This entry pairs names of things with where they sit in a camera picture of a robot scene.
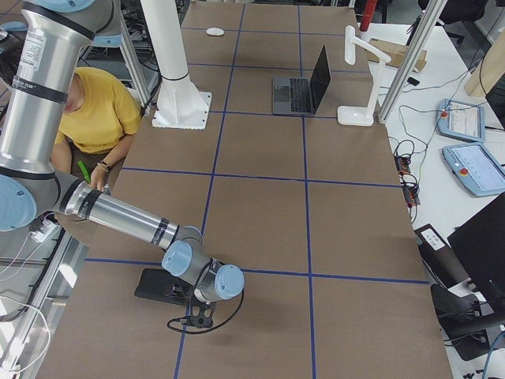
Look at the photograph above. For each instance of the near teach pendant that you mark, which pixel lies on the near teach pendant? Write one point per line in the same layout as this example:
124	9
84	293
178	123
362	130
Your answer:
476	168

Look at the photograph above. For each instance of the aluminium frame post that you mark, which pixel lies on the aluminium frame post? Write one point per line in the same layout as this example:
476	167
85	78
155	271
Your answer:
420	37

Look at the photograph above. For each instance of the black monitor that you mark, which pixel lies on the black monitor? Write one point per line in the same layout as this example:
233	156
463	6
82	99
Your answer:
479	246

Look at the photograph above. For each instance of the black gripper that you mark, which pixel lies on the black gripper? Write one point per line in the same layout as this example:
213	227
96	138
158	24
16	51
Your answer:
182	290

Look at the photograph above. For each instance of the person in yellow shirt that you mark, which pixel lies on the person in yellow shirt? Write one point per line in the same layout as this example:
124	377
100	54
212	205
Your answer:
98	126

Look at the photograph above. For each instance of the red cylinder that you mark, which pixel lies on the red cylinder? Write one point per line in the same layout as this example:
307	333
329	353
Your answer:
367	14

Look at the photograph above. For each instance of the cardboard box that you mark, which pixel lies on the cardboard box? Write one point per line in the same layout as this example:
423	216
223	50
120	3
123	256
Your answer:
397	53

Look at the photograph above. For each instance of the white computer mouse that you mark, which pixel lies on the white computer mouse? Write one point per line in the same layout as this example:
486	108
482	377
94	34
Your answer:
214	31

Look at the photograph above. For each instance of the teach pendant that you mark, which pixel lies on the teach pendant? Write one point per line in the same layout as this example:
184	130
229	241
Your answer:
463	121
476	168

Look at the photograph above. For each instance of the grey laptop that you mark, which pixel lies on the grey laptop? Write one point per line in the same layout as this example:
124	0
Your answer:
298	95

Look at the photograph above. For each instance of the far teach pendant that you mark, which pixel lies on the far teach pendant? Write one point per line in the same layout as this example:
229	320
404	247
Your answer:
463	121

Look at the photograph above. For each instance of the black mouse pad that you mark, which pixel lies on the black mouse pad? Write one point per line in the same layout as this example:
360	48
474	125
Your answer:
159	285

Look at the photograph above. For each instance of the white desk lamp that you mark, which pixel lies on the white desk lamp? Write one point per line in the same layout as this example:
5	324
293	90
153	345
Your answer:
357	111

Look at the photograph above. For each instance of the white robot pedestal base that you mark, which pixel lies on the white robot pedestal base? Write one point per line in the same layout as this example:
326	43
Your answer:
180	104

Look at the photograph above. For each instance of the green tool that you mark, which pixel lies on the green tool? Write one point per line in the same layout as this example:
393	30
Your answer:
84	171

